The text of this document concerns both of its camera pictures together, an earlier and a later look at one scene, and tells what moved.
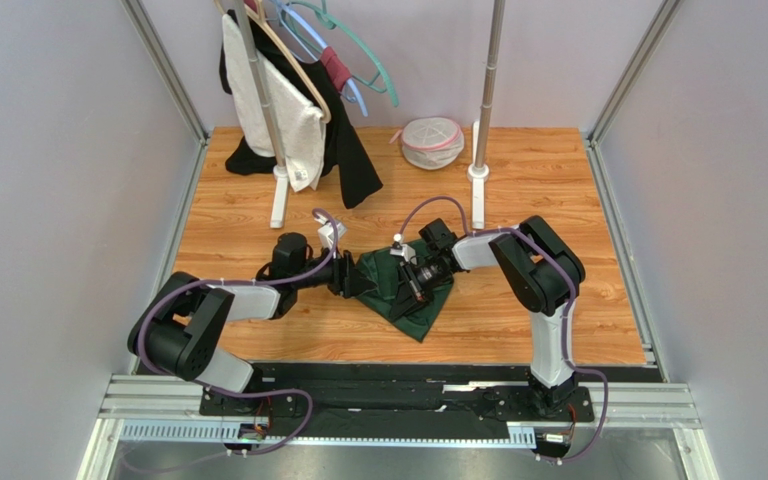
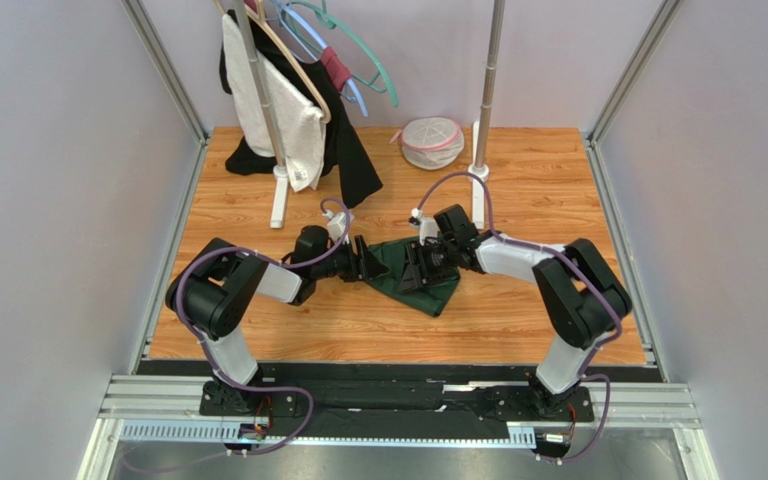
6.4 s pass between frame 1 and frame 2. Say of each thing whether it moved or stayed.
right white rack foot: stayed
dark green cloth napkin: moved
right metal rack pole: stayed
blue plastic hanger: stayed
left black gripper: moved
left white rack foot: stayed
